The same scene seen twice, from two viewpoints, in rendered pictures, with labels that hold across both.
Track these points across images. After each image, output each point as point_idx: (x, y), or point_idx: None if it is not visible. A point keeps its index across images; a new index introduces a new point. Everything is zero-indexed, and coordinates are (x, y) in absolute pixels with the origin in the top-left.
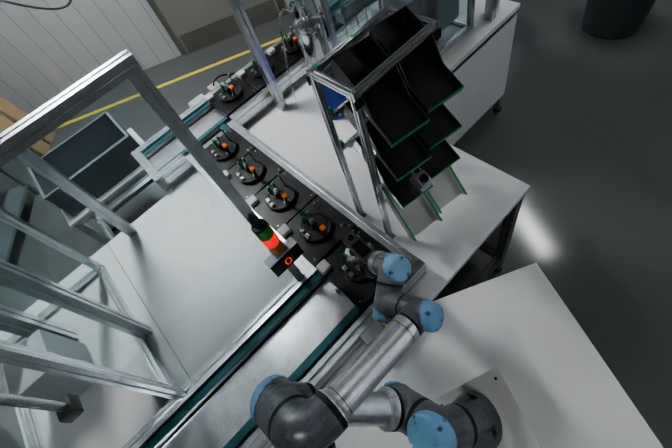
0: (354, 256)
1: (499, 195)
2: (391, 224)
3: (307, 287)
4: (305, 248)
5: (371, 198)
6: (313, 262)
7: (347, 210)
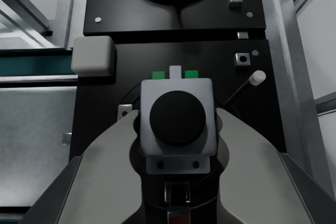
0: (128, 200)
1: None
2: (320, 96)
3: (33, 66)
4: None
5: (326, 14)
6: (89, 24)
7: None
